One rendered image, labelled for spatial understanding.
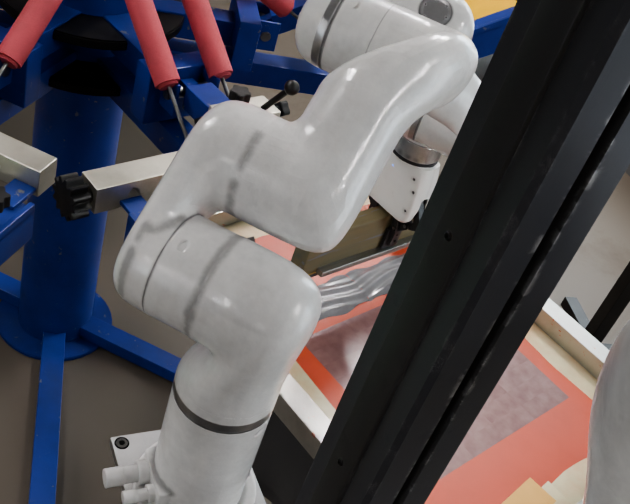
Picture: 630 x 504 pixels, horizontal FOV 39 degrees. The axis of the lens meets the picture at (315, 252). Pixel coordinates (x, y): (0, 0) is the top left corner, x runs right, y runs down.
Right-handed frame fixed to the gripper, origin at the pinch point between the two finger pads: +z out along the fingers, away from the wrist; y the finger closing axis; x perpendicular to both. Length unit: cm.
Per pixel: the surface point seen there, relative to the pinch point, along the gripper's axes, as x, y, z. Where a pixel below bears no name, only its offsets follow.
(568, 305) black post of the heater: 166, -22, 104
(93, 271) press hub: 6, -84, 84
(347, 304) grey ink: -4.3, 2.1, 13.4
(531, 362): 17.5, 26.0, 13.8
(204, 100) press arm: -1.9, -46.6, 5.0
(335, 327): -9.3, 4.9, 13.9
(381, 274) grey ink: 6.4, -0.9, 13.0
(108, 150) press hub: 4, -83, 43
